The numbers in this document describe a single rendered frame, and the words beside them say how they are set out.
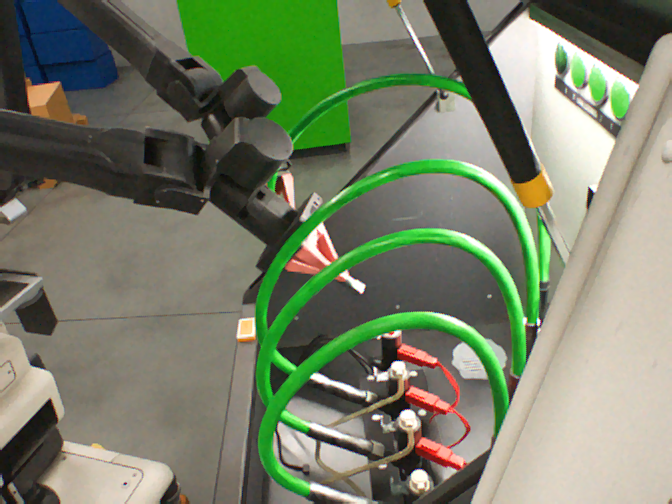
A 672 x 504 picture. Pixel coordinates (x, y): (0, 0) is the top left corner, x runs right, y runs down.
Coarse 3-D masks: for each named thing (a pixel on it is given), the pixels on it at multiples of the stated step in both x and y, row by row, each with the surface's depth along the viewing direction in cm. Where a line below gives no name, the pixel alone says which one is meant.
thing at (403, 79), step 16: (368, 80) 71; (384, 80) 69; (400, 80) 69; (416, 80) 68; (432, 80) 68; (448, 80) 67; (336, 96) 73; (352, 96) 72; (464, 96) 67; (320, 112) 74; (304, 128) 77; (544, 240) 73; (544, 256) 74; (544, 272) 76
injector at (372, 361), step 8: (384, 336) 80; (392, 336) 80; (400, 336) 80; (384, 344) 80; (392, 344) 80; (400, 344) 81; (384, 352) 81; (392, 352) 81; (368, 360) 83; (376, 360) 83; (384, 360) 82; (392, 360) 81; (400, 360) 82; (376, 368) 84; (384, 368) 83; (392, 416) 88
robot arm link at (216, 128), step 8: (216, 112) 86; (224, 112) 86; (208, 120) 86; (216, 120) 85; (224, 120) 85; (232, 120) 86; (208, 128) 86; (216, 128) 85; (224, 128) 85; (208, 136) 87; (216, 136) 86
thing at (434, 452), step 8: (424, 440) 67; (416, 448) 67; (424, 448) 66; (432, 448) 66; (440, 448) 66; (448, 448) 66; (424, 456) 67; (432, 456) 66; (440, 456) 65; (448, 456) 65; (456, 456) 65; (440, 464) 66; (448, 464) 65; (456, 464) 65; (464, 464) 65
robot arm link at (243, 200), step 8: (224, 176) 69; (216, 184) 69; (224, 184) 69; (232, 184) 69; (216, 192) 69; (224, 192) 69; (232, 192) 69; (240, 192) 69; (248, 192) 70; (256, 192) 71; (208, 200) 71; (216, 200) 70; (224, 200) 69; (232, 200) 69; (240, 200) 69; (248, 200) 70; (224, 208) 70; (232, 208) 70; (240, 208) 70; (232, 216) 71
